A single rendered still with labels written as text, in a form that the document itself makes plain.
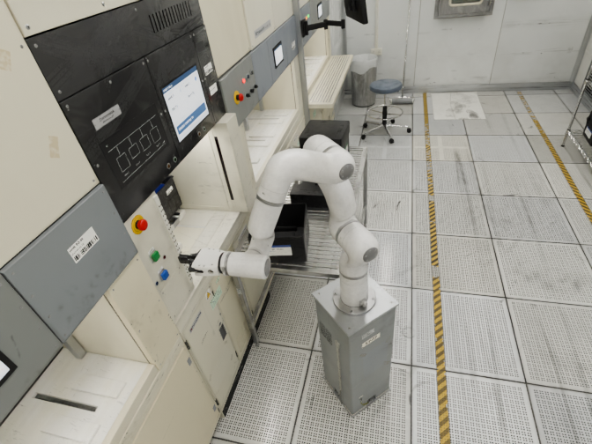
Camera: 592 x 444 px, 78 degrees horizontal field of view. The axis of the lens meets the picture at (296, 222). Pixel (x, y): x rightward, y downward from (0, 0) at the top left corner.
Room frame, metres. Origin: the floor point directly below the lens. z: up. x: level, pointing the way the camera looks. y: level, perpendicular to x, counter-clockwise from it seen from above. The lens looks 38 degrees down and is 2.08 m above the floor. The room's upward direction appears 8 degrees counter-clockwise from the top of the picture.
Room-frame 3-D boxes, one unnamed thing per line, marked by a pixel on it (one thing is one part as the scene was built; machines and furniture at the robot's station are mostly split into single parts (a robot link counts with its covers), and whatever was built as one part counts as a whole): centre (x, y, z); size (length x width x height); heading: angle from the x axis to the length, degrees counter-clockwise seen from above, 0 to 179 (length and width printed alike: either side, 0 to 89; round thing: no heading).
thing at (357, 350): (1.06, -0.21, 0.38); 0.28 x 0.28 x 0.76; 26
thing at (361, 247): (1.03, -0.22, 1.07); 0.19 x 0.12 x 0.24; 21
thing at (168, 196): (1.69, 0.75, 1.06); 0.24 x 0.20 x 0.32; 161
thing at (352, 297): (1.06, -0.21, 0.85); 0.19 x 0.19 x 0.18
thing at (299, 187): (1.90, -0.16, 0.83); 0.29 x 0.29 x 0.13; 72
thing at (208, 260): (0.96, 0.31, 1.20); 0.11 x 0.10 x 0.07; 71
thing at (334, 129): (2.30, -0.28, 0.89); 0.29 x 0.29 x 0.25; 67
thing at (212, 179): (1.53, 0.81, 0.98); 0.95 x 0.88 x 1.95; 71
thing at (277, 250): (1.49, 0.09, 0.85); 0.28 x 0.28 x 0.17; 81
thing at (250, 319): (1.92, -0.11, 0.38); 1.30 x 0.60 x 0.76; 161
